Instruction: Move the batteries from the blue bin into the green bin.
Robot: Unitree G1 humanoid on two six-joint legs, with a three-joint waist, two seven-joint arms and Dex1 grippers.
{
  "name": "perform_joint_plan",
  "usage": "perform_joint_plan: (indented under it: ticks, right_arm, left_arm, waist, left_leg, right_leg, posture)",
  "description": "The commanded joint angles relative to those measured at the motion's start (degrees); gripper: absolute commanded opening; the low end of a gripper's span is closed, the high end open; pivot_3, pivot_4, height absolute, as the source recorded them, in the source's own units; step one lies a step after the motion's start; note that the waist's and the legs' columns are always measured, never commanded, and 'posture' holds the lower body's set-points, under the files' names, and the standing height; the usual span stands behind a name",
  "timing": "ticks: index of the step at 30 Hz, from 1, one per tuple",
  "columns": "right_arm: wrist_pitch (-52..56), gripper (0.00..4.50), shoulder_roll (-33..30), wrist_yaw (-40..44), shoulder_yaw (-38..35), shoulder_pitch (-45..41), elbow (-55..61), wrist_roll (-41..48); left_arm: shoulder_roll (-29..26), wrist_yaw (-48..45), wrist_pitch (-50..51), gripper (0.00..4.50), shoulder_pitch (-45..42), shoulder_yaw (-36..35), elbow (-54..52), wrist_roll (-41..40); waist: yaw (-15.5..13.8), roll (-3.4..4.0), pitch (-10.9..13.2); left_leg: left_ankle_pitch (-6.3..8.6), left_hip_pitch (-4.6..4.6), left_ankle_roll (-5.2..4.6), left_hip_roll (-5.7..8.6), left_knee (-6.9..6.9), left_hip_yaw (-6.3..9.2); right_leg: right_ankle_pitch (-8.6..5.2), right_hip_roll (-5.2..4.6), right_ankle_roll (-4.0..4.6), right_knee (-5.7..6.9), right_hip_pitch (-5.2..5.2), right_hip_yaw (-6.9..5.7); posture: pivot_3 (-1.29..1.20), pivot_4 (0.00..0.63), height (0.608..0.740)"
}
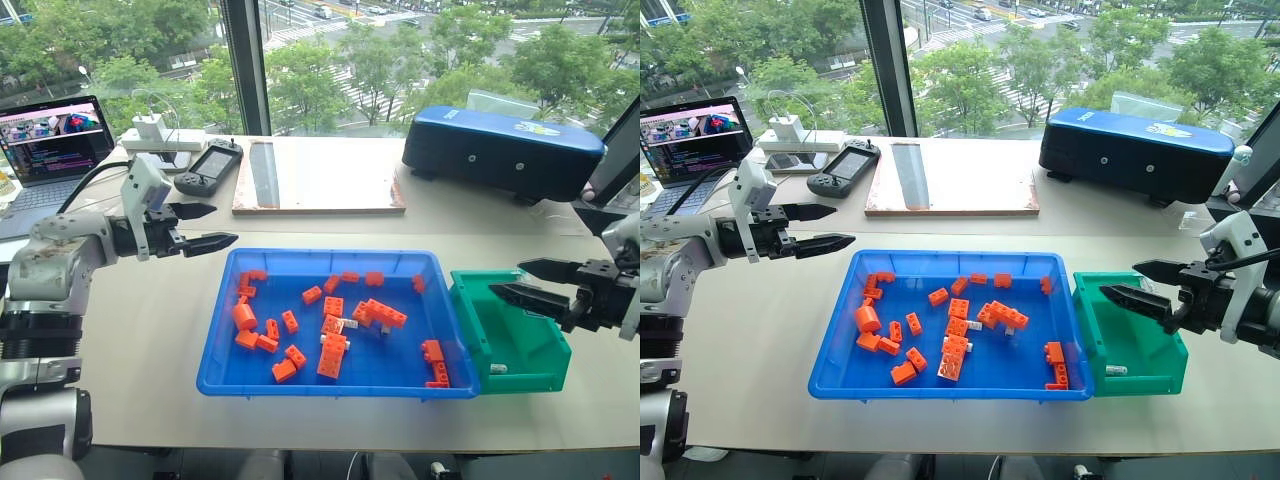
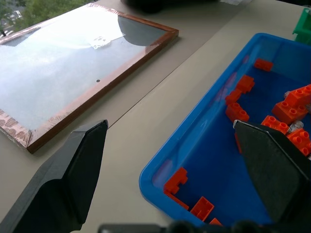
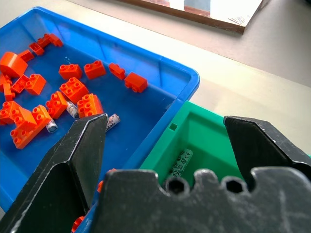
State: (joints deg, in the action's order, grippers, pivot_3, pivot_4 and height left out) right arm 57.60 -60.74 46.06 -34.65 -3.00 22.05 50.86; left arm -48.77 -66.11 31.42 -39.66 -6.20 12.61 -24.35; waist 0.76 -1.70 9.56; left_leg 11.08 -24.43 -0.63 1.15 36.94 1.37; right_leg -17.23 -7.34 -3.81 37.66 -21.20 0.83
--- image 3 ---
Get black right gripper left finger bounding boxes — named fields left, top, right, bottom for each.
left=0, top=113, right=108, bottom=233

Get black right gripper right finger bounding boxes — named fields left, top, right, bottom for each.
left=223, top=116, right=311, bottom=182

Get green plastic bin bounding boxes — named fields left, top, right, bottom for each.
left=139, top=100, right=311, bottom=193

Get white printed battery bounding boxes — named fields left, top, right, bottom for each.
left=169, top=148, right=193, bottom=181
left=66, top=101, right=80, bottom=119
left=104, top=114, right=121, bottom=133
left=45, top=118, right=58, bottom=134

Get blue plastic bin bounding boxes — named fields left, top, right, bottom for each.
left=0, top=6, right=201, bottom=233

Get orange curved plastic brick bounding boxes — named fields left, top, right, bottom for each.
left=0, top=51, right=28, bottom=79

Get brown-edged board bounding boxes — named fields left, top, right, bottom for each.
left=116, top=0, right=265, bottom=35

